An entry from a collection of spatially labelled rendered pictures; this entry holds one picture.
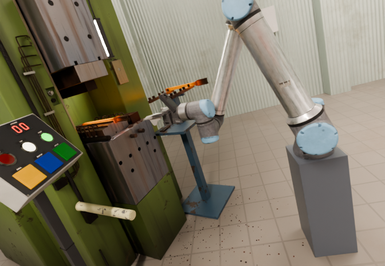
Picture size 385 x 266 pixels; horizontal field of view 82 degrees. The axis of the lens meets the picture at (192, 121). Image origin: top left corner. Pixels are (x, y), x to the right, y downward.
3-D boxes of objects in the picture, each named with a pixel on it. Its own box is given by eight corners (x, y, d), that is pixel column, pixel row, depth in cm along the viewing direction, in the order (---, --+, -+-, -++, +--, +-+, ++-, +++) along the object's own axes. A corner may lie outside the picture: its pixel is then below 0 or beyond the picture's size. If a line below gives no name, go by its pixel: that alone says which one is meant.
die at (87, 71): (108, 74, 138) (102, 59, 136) (81, 82, 122) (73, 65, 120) (71, 87, 161) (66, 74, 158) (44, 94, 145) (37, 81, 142)
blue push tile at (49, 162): (64, 162, 90) (49, 151, 89) (52, 172, 83) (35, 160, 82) (61, 165, 91) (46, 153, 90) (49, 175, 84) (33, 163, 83)
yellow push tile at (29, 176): (47, 176, 81) (30, 163, 80) (32, 188, 74) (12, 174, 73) (45, 179, 82) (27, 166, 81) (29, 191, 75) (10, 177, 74)
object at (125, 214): (138, 215, 107) (134, 206, 106) (130, 223, 103) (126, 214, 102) (85, 206, 131) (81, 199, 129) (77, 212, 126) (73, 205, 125)
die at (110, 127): (129, 126, 148) (124, 114, 146) (106, 139, 132) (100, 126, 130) (91, 131, 171) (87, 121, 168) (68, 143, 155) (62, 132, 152)
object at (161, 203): (187, 219, 182) (169, 171, 169) (160, 261, 152) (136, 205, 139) (138, 211, 212) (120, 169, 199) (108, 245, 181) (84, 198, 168)
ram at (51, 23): (118, 56, 147) (93, -9, 136) (65, 67, 116) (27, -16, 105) (82, 70, 169) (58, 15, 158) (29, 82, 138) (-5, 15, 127)
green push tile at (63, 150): (77, 152, 100) (63, 141, 99) (67, 160, 93) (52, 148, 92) (75, 154, 101) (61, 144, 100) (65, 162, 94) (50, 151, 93)
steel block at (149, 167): (169, 171, 169) (149, 117, 157) (136, 205, 139) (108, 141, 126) (120, 169, 199) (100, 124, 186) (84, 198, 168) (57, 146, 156)
